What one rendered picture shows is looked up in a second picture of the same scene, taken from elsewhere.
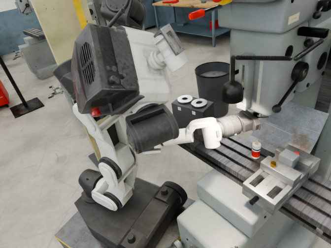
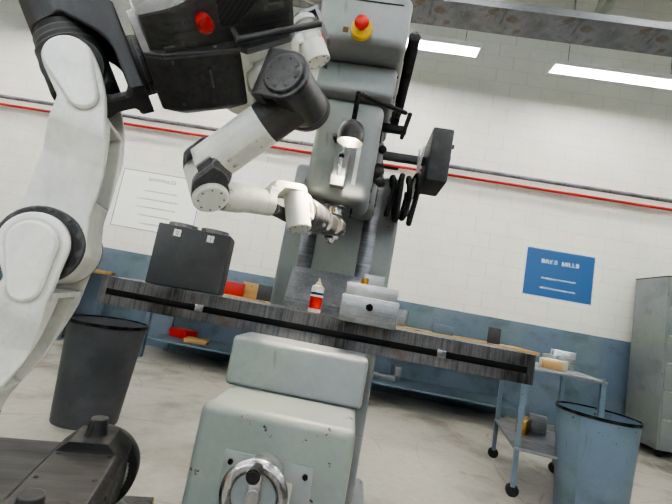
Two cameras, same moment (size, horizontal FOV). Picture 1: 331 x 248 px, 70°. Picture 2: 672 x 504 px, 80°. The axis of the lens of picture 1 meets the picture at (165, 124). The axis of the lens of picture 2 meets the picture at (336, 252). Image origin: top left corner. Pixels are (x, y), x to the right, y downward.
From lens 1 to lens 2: 103 cm
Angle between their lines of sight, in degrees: 65
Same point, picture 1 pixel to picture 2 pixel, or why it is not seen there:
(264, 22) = (375, 86)
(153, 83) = not seen: hidden behind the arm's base
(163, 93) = not seen: hidden behind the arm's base
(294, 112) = (332, 282)
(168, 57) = (317, 37)
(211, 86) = (104, 347)
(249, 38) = (349, 108)
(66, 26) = not seen: outside the picture
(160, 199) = (90, 442)
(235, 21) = (342, 82)
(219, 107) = (108, 400)
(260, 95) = (358, 172)
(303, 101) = (340, 268)
